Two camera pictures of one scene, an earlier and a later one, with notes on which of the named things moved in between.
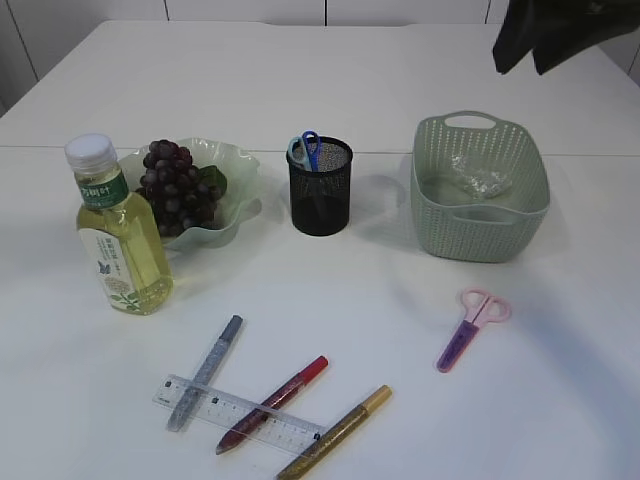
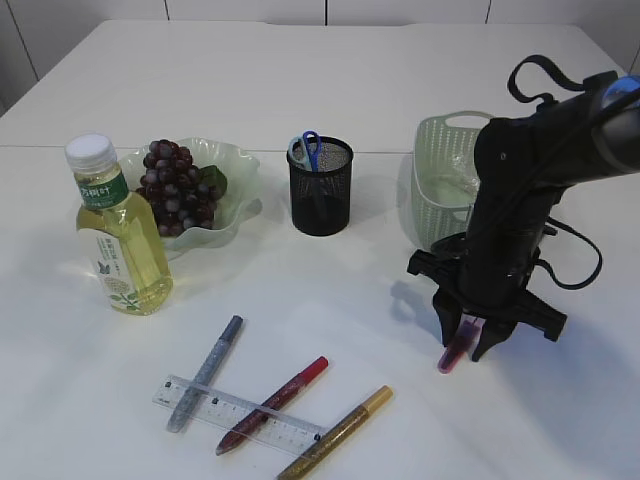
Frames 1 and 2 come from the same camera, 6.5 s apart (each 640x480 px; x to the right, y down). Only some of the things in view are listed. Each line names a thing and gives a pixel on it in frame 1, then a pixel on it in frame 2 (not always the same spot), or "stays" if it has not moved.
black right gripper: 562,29 -> 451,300
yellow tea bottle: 123,238 stays
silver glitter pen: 203,370 stays
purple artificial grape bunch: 181,195 stays
